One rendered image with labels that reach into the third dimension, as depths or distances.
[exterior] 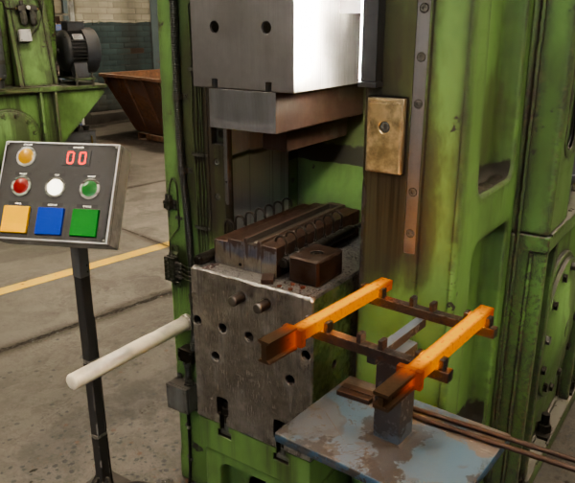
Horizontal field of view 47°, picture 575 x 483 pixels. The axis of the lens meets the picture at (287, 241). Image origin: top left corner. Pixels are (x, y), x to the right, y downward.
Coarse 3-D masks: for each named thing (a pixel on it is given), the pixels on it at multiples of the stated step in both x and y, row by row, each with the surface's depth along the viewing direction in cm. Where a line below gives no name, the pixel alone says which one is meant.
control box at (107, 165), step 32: (32, 160) 182; (64, 160) 181; (96, 160) 179; (128, 160) 185; (0, 192) 182; (32, 192) 180; (64, 192) 179; (96, 192) 177; (0, 224) 180; (32, 224) 178; (64, 224) 177
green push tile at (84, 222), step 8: (72, 216) 176; (80, 216) 176; (88, 216) 176; (96, 216) 175; (72, 224) 176; (80, 224) 175; (88, 224) 175; (96, 224) 175; (72, 232) 175; (80, 232) 175; (88, 232) 175; (96, 232) 175
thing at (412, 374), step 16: (464, 320) 128; (480, 320) 128; (448, 336) 121; (464, 336) 123; (432, 352) 116; (448, 352) 118; (400, 368) 110; (416, 368) 109; (432, 368) 113; (384, 384) 105; (400, 384) 105; (416, 384) 109; (384, 400) 103; (400, 400) 105
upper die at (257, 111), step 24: (216, 96) 159; (240, 96) 155; (264, 96) 151; (288, 96) 154; (312, 96) 162; (336, 96) 172; (360, 96) 182; (216, 120) 161; (240, 120) 157; (264, 120) 153; (288, 120) 156; (312, 120) 164
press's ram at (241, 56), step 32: (192, 0) 156; (224, 0) 150; (256, 0) 146; (288, 0) 141; (320, 0) 148; (352, 0) 153; (192, 32) 158; (224, 32) 153; (256, 32) 148; (288, 32) 143; (320, 32) 151; (352, 32) 162; (224, 64) 155; (256, 64) 150; (288, 64) 145; (320, 64) 153; (352, 64) 165
